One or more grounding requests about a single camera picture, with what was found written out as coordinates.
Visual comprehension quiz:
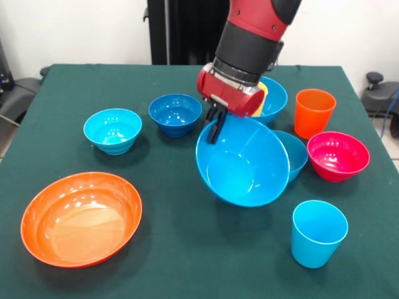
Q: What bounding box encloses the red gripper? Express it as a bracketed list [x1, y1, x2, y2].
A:
[196, 63, 266, 145]

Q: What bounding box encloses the yellow plastic cup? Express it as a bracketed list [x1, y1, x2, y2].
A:
[251, 81, 269, 118]

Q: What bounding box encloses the large blue plastic bowl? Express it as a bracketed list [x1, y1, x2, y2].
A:
[195, 115, 291, 208]
[249, 76, 289, 127]

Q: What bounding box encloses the dark blue plastic bowl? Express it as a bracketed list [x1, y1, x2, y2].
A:
[148, 93, 203, 137]

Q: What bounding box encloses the blue flat-bottomed ringed bowl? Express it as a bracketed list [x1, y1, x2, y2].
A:
[272, 130, 309, 184]

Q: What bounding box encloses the orange plastic cup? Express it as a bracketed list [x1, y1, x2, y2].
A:
[294, 88, 337, 140]

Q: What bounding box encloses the small cyan plastic bowl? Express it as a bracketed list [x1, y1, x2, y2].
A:
[83, 108, 143, 156]

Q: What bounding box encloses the dark green tablecloth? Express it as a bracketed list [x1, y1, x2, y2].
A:
[0, 64, 399, 299]

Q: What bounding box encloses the pink plastic bowl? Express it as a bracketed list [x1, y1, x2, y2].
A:
[307, 131, 371, 183]

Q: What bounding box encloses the light blue plastic cup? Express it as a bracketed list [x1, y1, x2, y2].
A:
[291, 200, 349, 269]

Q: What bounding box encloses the black equipment base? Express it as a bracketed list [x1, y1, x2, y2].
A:
[361, 71, 399, 118]
[0, 40, 42, 125]

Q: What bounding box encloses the large orange plastic bowl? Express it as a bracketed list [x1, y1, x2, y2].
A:
[20, 171, 143, 268]

